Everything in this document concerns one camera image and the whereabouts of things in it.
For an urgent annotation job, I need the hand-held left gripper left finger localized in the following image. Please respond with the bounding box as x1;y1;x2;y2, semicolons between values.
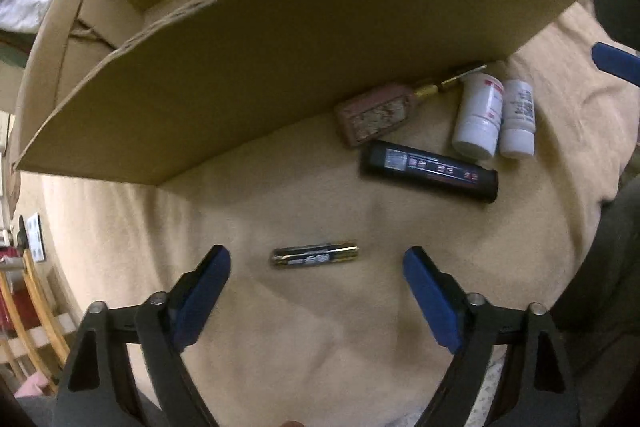
55;244;232;427

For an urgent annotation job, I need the black rectangular device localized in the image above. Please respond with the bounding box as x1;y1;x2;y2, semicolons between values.
360;140;500;204

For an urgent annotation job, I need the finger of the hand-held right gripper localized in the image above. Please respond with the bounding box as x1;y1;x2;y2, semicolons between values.
591;0;640;54
591;42;640;88

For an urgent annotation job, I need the black and gold battery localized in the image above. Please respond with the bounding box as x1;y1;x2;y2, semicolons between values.
271;240;360;269

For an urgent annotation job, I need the yellow wooden chair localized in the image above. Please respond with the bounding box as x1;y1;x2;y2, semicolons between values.
0;247;72;395

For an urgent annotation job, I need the white bathroom scale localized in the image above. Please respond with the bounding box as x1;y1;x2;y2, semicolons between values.
25;212;47;261

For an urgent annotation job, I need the brown perfume bottle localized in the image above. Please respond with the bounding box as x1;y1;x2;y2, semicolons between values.
333;64;489;150

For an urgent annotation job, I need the white bottle red label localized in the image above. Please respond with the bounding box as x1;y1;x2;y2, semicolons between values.
452;73;505;160

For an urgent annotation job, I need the white bottle grey label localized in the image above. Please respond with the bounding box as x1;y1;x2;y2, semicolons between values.
499;79;538;158

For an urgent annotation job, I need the red cloth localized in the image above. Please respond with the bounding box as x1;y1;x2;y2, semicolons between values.
0;248;27;335

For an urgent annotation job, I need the cardboard box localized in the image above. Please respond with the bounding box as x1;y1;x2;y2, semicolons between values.
14;0;586;186

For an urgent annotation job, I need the person's grey trouser leg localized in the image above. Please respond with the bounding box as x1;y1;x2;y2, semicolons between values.
549;174;640;360
17;394;168;427

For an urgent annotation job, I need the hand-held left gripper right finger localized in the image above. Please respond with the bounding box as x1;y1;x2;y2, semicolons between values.
403;246;581;427

